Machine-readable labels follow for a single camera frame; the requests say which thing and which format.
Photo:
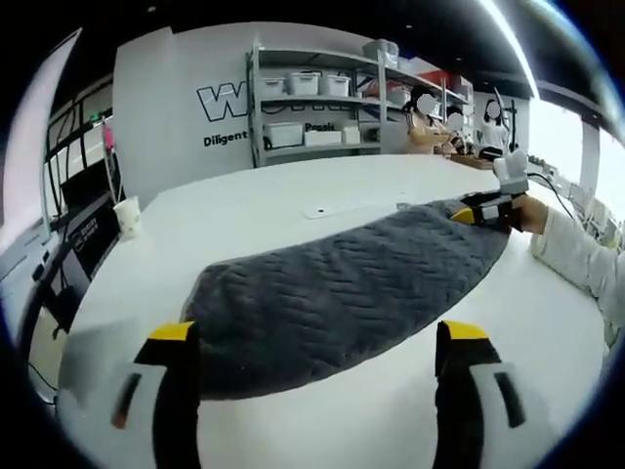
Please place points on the grey towel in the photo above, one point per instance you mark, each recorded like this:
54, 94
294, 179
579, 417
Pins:
332, 293

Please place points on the person's right hand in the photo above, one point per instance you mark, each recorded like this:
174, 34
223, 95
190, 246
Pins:
529, 215

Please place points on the wooden tray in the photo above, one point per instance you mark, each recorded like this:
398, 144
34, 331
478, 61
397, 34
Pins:
472, 162

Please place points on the long ceiling light strip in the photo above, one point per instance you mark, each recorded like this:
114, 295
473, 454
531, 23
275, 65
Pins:
512, 49

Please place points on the grey metal shelf rack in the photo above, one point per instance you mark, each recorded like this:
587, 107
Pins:
312, 101
382, 112

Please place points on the white carton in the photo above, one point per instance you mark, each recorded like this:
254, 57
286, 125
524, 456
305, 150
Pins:
322, 138
350, 134

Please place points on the clear plastic storage bin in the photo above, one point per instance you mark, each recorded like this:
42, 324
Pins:
381, 53

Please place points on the black low cabinet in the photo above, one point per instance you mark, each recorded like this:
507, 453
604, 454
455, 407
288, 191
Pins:
93, 234

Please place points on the white paper cup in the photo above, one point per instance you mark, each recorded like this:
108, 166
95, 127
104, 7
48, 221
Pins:
128, 220

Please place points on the white lidded storage bin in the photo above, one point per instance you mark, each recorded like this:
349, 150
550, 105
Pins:
337, 85
304, 84
273, 88

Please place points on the large white storage bin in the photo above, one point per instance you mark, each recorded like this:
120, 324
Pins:
284, 135

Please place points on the black monitor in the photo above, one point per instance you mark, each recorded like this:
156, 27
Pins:
85, 185

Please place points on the pink flag on white pole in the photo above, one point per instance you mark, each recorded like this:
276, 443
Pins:
109, 137

